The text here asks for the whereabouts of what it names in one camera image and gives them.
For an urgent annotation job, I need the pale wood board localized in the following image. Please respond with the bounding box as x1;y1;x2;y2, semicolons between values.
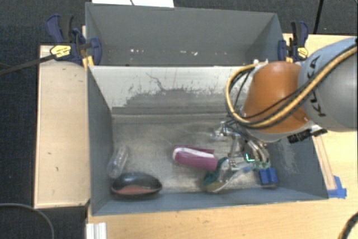
33;44;92;209

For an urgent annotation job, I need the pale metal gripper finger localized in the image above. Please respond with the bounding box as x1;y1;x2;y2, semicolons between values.
209;167;252;194
218;158;240;179

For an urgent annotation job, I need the grey metal bin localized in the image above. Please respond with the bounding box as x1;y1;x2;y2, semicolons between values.
84;2;329;217

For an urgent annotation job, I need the blue toy brick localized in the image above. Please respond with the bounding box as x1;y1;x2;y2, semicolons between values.
258;167;279;186

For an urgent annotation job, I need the black cylinder on white bracket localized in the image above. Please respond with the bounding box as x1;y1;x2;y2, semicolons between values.
287;125;328;145

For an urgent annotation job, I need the black and red oval brush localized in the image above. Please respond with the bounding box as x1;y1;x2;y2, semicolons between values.
110;172;163;200

